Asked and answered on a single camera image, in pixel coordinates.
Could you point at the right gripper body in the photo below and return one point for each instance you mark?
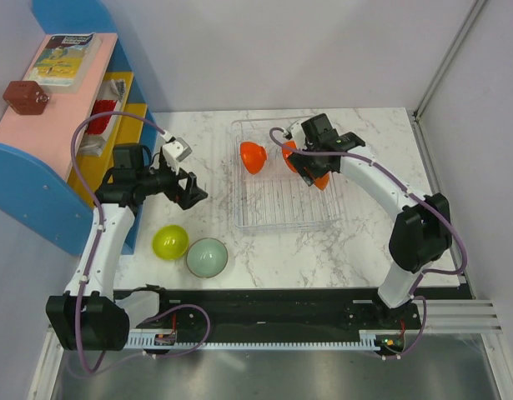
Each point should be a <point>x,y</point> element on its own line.
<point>312,165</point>

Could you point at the white bowl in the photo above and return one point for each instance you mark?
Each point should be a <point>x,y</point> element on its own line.
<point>322,182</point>

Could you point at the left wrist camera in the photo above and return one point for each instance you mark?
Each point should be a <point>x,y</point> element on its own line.
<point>175,152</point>

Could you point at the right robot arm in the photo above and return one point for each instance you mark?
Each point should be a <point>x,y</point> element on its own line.
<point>420,235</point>

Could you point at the aluminium corner post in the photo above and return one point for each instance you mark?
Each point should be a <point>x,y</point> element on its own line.
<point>457,43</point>

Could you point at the orange bowl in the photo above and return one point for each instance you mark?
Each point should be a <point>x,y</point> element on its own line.
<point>287,150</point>
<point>253,156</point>

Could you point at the illustrated book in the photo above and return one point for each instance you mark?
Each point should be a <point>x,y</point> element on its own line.
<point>64,61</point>

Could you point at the clear wire dish rack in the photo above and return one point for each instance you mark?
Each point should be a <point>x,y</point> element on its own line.
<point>275,199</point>

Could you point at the pale green bowl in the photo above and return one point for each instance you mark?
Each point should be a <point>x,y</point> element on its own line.
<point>207,257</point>

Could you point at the lime green bowl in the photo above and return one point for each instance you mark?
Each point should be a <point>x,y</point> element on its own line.
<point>170,242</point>

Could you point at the white slotted cable duct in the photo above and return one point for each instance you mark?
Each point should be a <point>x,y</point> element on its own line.
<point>162,340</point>

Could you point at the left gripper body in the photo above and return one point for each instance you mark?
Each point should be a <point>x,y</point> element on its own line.
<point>171,188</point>

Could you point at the blue pink yellow shelf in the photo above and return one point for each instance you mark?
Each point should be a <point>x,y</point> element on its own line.
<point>37,185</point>

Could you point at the brown perforated box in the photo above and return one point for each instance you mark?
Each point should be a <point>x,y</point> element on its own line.
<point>25,98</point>

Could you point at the aluminium frame rail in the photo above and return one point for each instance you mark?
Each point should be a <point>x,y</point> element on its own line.
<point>447,357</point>

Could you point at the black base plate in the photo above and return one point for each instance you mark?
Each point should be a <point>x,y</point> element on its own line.
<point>287,314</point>

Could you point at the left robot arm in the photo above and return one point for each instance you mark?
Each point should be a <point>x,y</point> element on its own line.
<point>106,241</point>

